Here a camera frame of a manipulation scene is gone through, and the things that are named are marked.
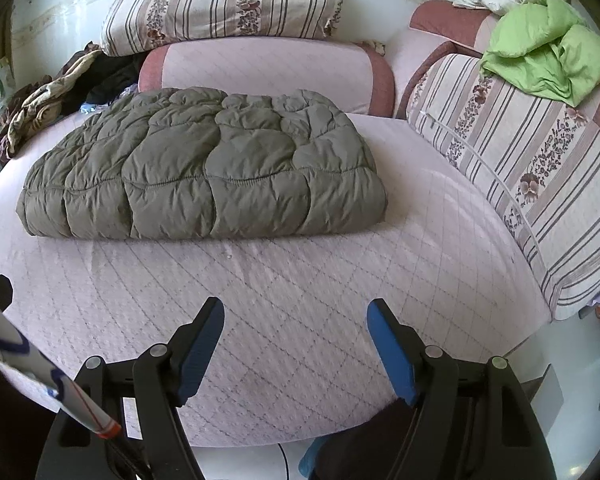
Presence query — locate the black clothes pile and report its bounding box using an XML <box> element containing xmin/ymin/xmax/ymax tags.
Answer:
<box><xmin>62</xmin><ymin>42</ymin><xmax>148</xmax><ymax>111</ymax></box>

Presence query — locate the dark brown cloth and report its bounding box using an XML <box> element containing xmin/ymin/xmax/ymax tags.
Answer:
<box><xmin>310</xmin><ymin>400</ymin><xmax>421</xmax><ymax>480</ymax></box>

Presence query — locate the olive quilted down jacket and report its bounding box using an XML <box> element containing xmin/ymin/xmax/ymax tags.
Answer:
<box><xmin>16</xmin><ymin>87</ymin><xmax>388</xmax><ymax>240</ymax></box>

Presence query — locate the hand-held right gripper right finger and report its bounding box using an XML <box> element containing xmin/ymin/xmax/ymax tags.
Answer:
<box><xmin>366</xmin><ymin>298</ymin><xmax>553</xmax><ymax>480</ymax></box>

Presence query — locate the white printed strap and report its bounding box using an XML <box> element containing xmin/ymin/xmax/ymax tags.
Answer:
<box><xmin>0</xmin><ymin>285</ymin><xmax>123</xmax><ymax>441</ymax></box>

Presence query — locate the clear plastic bag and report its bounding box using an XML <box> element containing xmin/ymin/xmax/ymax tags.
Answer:
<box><xmin>80</xmin><ymin>87</ymin><xmax>141</xmax><ymax>115</ymax></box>

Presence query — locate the striped floral pillow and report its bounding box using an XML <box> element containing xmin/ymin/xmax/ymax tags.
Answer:
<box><xmin>406</xmin><ymin>54</ymin><xmax>600</xmax><ymax>321</ymax></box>
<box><xmin>101</xmin><ymin>0</ymin><xmax>343</xmax><ymax>57</ymax></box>

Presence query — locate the green padded cloth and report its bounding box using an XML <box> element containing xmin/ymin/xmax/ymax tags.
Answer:
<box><xmin>480</xmin><ymin>0</ymin><xmax>600</xmax><ymax>108</ymax></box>

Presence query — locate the beige patterned blanket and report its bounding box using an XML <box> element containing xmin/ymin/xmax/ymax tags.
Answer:
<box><xmin>0</xmin><ymin>50</ymin><xmax>103</xmax><ymax>161</ymax></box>

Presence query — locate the pink quilted sofa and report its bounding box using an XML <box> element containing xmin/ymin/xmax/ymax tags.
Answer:
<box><xmin>0</xmin><ymin>0</ymin><xmax>600</xmax><ymax>448</ymax></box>

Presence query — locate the blue cloth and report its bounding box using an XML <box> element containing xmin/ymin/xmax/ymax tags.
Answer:
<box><xmin>298</xmin><ymin>442</ymin><xmax>326</xmax><ymax>480</ymax></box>

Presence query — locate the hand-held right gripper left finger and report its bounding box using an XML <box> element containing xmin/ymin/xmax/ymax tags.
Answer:
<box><xmin>35</xmin><ymin>296</ymin><xmax>226</xmax><ymax>480</ymax></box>

